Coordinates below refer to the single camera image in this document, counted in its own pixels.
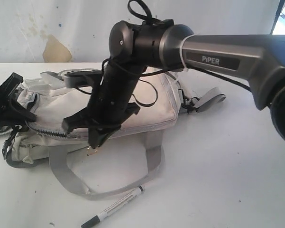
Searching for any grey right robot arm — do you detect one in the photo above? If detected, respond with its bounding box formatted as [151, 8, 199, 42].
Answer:
[62, 20, 285, 148]

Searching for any white fabric backpack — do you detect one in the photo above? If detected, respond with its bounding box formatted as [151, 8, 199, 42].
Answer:
[2, 70, 225, 200]

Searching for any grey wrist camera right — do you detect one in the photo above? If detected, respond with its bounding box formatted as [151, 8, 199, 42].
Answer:
[59, 68, 102, 88]

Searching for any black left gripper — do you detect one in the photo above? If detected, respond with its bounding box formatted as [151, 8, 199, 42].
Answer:
[0, 73, 36, 126]

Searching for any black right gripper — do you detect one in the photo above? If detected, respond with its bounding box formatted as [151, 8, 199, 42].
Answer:
[63, 59, 147, 149]

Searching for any white black marker pen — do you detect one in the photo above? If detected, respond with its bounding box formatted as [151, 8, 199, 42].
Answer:
[81, 186, 145, 228]

